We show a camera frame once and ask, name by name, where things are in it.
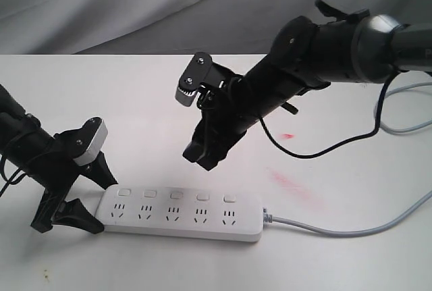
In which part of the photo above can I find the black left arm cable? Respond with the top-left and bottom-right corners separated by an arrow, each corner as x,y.
0,115 -> 61,201

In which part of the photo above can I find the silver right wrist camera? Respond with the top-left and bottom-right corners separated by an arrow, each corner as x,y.
175,52 -> 213,107

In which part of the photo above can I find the grey backdrop cloth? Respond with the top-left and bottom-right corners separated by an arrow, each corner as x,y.
1,0 -> 431,54

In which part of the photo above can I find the white five-socket power strip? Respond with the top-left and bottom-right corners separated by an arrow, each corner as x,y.
96,186 -> 264,242

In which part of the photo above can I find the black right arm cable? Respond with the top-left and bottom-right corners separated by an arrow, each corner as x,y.
259,64 -> 399,159

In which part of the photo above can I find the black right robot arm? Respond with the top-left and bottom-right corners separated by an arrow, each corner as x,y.
175,0 -> 431,170

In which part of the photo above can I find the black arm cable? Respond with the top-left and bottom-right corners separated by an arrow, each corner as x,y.
259,64 -> 399,159
0,115 -> 61,201

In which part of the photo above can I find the grey power cable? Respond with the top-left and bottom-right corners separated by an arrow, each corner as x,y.
261,81 -> 432,239

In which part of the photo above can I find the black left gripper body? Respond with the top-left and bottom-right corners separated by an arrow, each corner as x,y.
20,127 -> 82,233

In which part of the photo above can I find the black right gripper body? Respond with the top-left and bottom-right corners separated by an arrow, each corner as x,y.
197,74 -> 260,150

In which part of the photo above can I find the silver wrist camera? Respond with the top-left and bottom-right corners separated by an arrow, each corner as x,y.
175,52 -> 213,107
71,117 -> 108,166

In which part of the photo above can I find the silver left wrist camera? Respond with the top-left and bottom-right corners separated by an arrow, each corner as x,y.
71,117 -> 108,166

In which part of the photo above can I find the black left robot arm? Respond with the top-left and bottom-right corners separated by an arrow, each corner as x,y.
1,88 -> 117,234

